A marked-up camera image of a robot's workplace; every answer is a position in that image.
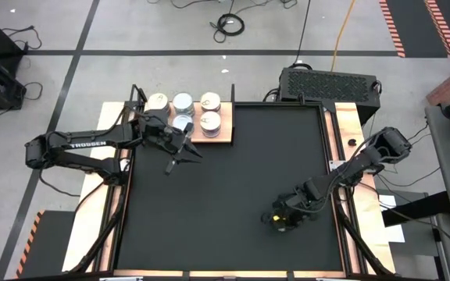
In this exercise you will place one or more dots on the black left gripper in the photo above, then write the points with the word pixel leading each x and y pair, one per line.
pixel 158 129

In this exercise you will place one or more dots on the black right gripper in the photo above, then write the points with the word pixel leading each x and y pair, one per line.
pixel 301 199

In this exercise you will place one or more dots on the blue pink salmon can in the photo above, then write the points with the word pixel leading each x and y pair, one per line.
pixel 210 101
pixel 210 124
pixel 158 101

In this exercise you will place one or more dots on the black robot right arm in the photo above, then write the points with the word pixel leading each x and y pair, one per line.
pixel 365 162

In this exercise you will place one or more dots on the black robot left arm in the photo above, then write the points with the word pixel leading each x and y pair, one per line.
pixel 88 145

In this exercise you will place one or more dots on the wooden tray board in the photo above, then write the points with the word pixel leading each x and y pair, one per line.
pixel 227 134

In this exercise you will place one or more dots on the black table mat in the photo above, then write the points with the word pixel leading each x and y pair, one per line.
pixel 209 207

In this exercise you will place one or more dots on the white paper sheet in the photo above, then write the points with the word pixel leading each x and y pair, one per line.
pixel 395 234

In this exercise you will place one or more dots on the black desk support bar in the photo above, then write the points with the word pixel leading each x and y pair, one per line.
pixel 416 208

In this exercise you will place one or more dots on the black perforated computer case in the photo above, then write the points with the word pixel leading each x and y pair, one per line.
pixel 326 86

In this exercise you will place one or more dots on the black orange striped floor mat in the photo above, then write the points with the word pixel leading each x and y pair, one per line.
pixel 416 23
pixel 53 242

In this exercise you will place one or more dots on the silver metal bracket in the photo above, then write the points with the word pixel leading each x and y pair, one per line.
pixel 333 164
pixel 229 278

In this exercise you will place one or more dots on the black aluminium rig frame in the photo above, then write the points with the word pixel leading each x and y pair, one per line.
pixel 101 240

